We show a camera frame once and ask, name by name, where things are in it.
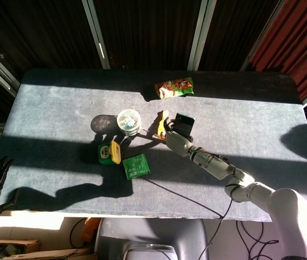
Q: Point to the black smartphone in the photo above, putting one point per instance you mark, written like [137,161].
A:
[184,124]

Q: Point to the grey table cloth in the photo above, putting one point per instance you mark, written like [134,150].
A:
[61,113]

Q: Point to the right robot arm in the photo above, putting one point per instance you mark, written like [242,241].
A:
[253,189]

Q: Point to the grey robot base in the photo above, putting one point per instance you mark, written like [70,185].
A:
[153,241]

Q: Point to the red curtain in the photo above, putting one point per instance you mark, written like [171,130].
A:
[296,43]

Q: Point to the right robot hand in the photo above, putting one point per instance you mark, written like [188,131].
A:
[177,140]

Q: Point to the clear round plastic container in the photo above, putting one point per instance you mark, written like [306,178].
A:
[129,122]

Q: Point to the green sachet packet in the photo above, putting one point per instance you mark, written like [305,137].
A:
[136,166]

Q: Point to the orange green snack bag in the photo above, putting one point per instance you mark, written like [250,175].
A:
[174,87]

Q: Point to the green box with yellow lid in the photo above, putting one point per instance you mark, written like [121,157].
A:
[109,153]

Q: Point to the cardboard box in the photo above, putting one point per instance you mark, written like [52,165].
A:
[15,247]

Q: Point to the orange object under table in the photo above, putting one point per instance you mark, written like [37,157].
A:
[90,229]

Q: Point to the yellow toy figure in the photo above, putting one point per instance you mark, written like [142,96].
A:
[162,119]

